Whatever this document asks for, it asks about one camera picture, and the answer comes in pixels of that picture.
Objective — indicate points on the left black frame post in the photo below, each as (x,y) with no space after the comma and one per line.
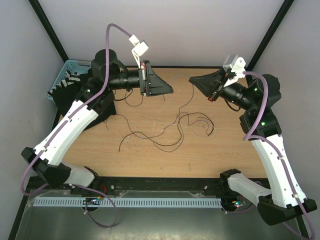
(40,13)

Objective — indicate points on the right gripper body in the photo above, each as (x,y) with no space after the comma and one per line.
(217,92)

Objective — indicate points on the light blue slotted cable duct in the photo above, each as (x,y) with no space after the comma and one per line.
(131,202)

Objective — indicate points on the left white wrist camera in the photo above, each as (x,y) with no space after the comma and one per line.
(139,48)

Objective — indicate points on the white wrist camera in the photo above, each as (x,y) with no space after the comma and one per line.
(139,48)
(234,65)

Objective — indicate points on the light blue plastic basket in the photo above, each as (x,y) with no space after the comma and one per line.
(79,66)

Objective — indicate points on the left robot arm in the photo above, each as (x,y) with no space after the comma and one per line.
(46,158)

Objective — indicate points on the circuit board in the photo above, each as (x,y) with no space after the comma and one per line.
(239,203)
(92,201)

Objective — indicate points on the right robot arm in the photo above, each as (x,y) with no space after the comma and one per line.
(284,199)

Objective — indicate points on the right circuit board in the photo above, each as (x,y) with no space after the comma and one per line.
(239,203)

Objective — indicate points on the black frame post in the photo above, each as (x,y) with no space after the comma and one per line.
(276,22)
(40,13)

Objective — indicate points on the right black frame post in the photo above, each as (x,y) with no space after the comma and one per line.
(276,22)

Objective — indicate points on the left circuit board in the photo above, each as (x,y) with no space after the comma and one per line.
(92,201)

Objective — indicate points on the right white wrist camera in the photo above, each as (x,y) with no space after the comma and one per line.
(234,65)

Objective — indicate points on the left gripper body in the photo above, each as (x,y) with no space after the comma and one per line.
(141,71)

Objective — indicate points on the black white striped cloth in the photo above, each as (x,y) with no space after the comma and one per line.
(70,79)

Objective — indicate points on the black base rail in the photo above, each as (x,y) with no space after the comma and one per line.
(207,186)

